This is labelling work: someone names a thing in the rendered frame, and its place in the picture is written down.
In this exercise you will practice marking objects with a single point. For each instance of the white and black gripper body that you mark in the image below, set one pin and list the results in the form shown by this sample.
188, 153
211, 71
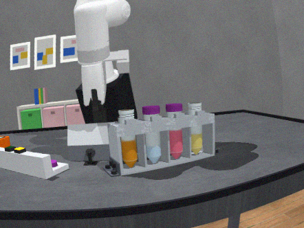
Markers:
93, 77

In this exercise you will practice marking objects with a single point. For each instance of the orange digital multimeter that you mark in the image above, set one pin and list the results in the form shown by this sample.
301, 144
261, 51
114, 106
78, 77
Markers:
4, 141

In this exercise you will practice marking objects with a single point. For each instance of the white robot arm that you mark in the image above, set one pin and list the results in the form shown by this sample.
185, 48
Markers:
92, 21

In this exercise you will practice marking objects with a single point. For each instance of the white button panel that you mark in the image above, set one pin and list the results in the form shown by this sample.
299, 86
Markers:
86, 141

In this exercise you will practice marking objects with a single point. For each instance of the black table edge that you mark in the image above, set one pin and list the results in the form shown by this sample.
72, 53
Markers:
148, 207

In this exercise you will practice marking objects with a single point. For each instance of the white threaded tube neck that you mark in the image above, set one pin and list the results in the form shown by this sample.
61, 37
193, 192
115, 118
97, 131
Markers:
126, 113

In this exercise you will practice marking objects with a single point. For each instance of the clear threaded tube neck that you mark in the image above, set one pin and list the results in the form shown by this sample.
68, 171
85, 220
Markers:
194, 106

